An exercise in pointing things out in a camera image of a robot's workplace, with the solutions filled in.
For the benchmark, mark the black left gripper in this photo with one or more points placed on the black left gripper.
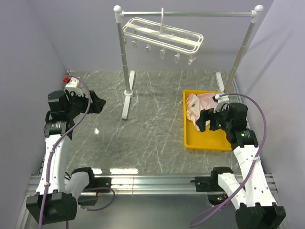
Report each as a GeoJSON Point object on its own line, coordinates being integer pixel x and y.
{"type": "Point", "coordinates": [96, 104]}

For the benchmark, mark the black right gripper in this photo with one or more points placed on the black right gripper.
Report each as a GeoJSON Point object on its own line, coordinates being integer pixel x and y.
{"type": "Point", "coordinates": [207, 115]}

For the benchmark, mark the white pink underwear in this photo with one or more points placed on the white pink underwear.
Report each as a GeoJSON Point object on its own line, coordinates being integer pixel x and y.
{"type": "Point", "coordinates": [193, 109]}

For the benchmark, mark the white end hanger clip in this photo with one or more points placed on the white end hanger clip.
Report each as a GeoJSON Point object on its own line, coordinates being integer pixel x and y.
{"type": "Point", "coordinates": [191, 59]}

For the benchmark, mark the white plastic clip hanger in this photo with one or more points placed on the white plastic clip hanger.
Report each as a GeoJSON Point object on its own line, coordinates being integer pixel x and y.
{"type": "Point", "coordinates": [162, 35]}

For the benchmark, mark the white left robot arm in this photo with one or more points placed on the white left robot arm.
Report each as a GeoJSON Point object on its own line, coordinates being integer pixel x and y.
{"type": "Point", "coordinates": [56, 198]}

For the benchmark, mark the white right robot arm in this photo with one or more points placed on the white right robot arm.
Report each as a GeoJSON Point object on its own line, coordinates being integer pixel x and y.
{"type": "Point", "coordinates": [256, 207]}

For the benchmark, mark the pink underwear in tray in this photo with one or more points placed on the pink underwear in tray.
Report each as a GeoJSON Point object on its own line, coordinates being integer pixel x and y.
{"type": "Point", "coordinates": [206, 101]}

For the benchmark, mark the yellow plastic tray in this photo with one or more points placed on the yellow plastic tray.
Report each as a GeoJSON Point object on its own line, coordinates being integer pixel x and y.
{"type": "Point", "coordinates": [196, 140]}

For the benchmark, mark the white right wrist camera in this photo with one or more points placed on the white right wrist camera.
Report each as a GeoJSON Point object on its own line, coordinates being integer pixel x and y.
{"type": "Point", "coordinates": [220, 99]}

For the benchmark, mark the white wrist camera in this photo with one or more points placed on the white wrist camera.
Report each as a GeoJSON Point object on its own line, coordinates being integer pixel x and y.
{"type": "Point", "coordinates": [73, 85]}
{"type": "Point", "coordinates": [220, 99]}

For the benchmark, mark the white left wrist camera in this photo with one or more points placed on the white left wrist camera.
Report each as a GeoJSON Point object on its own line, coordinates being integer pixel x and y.
{"type": "Point", "coordinates": [73, 85]}

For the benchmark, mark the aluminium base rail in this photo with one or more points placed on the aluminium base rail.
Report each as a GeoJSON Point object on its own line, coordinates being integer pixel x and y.
{"type": "Point", "coordinates": [136, 184]}

